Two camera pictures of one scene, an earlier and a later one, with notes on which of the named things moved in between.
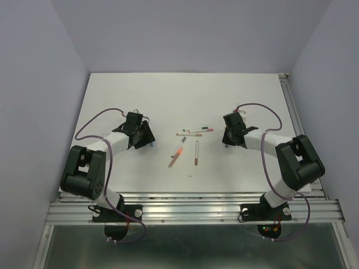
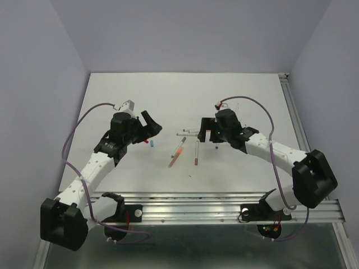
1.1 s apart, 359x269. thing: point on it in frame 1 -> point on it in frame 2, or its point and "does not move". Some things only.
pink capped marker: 189,134 does not move
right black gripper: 226,139 -> 210,123
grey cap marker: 178,147 does not move
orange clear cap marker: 178,153 does not move
